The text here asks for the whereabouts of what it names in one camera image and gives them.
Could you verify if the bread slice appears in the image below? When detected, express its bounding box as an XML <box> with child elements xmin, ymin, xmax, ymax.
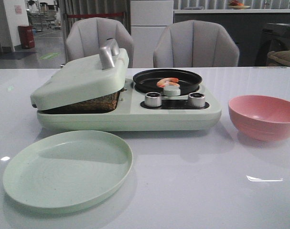
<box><xmin>42</xmin><ymin>91</ymin><xmax>120</xmax><ymax>114</ymax></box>

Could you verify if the orange shrimp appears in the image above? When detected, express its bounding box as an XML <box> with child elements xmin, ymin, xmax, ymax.
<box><xmin>156</xmin><ymin>77</ymin><xmax>180</xmax><ymax>88</ymax></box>

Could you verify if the mint green breakfast maker lid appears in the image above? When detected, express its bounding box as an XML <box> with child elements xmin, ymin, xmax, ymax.
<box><xmin>30</xmin><ymin>39</ymin><xmax>129</xmax><ymax>111</ymax></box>

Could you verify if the pink bowl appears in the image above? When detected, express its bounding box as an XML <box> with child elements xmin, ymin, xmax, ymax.
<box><xmin>228</xmin><ymin>95</ymin><xmax>290</xmax><ymax>141</ymax></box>

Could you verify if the mint green breakfast maker base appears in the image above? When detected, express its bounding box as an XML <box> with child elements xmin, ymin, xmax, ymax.
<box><xmin>37</xmin><ymin>76</ymin><xmax>222</xmax><ymax>132</ymax></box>

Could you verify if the left silver control knob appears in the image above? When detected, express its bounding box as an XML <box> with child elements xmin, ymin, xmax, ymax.
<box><xmin>144</xmin><ymin>92</ymin><xmax>162</xmax><ymax>107</ymax></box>

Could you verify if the silver control knob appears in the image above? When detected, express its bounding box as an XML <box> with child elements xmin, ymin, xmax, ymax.
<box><xmin>187</xmin><ymin>93</ymin><xmax>205</xmax><ymax>108</ymax></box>
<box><xmin>144</xmin><ymin>92</ymin><xmax>162</xmax><ymax>107</ymax></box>

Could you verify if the black round frying pan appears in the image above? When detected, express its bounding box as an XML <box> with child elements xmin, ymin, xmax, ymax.
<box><xmin>133</xmin><ymin>68</ymin><xmax>202</xmax><ymax>95</ymax></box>

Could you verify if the right silver control knob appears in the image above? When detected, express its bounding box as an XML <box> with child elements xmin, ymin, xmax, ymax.
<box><xmin>187</xmin><ymin>93</ymin><xmax>205</xmax><ymax>108</ymax></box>

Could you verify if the right grey chair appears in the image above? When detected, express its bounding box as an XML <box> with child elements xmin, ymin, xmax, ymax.
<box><xmin>153</xmin><ymin>20</ymin><xmax>240</xmax><ymax>68</ymax></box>

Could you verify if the grey chair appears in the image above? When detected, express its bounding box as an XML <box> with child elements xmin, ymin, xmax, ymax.
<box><xmin>65</xmin><ymin>17</ymin><xmax>134</xmax><ymax>68</ymax></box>
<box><xmin>153</xmin><ymin>20</ymin><xmax>240</xmax><ymax>68</ymax></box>

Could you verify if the white cabinet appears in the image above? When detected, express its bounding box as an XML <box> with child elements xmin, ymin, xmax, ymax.
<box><xmin>130</xmin><ymin>0</ymin><xmax>173</xmax><ymax>68</ymax></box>

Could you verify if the mint green round plate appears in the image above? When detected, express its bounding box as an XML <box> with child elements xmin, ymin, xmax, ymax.
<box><xmin>3</xmin><ymin>130</ymin><xmax>133</xmax><ymax>214</ymax></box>

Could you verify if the left grey chair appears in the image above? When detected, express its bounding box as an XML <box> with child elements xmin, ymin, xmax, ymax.
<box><xmin>65</xmin><ymin>17</ymin><xmax>134</xmax><ymax>68</ymax></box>

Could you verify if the dark kitchen counter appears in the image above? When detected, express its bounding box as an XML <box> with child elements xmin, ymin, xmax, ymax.
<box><xmin>173</xmin><ymin>9</ymin><xmax>290</xmax><ymax>66</ymax></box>

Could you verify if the fruit plate on counter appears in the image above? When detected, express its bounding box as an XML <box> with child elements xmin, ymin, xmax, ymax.
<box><xmin>228</xmin><ymin>0</ymin><xmax>250</xmax><ymax>10</ymax></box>

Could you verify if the red bin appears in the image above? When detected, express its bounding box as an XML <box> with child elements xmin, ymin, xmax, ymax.
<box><xmin>18</xmin><ymin>25</ymin><xmax>35</xmax><ymax>49</ymax></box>

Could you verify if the dark washing machine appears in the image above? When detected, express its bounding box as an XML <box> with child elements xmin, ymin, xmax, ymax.
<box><xmin>255</xmin><ymin>23</ymin><xmax>290</xmax><ymax>66</ymax></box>

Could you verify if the beige sofa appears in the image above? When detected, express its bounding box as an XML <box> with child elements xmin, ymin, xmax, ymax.
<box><xmin>267</xmin><ymin>50</ymin><xmax>290</xmax><ymax>67</ymax></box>

